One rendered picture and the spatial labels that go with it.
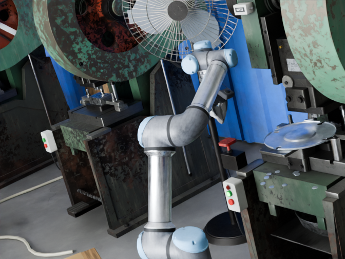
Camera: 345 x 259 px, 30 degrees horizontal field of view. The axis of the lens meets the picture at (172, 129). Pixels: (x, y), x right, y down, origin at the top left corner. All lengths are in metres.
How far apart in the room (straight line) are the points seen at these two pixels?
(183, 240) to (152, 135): 0.39
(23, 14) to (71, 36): 1.84
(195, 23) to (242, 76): 1.51
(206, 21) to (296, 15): 1.19
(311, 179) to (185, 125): 0.58
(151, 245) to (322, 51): 0.90
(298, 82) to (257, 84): 1.96
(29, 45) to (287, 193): 3.12
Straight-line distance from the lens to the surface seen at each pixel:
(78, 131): 4.00
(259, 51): 2.63
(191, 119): 2.29
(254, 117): 4.73
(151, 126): 2.34
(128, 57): 3.64
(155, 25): 3.24
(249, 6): 2.57
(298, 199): 2.63
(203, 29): 3.17
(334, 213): 2.45
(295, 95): 2.59
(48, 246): 4.15
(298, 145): 2.55
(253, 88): 4.64
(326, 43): 2.02
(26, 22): 5.28
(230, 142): 2.79
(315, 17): 2.01
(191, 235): 2.27
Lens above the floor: 1.71
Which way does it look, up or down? 18 degrees down
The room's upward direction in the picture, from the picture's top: 14 degrees counter-clockwise
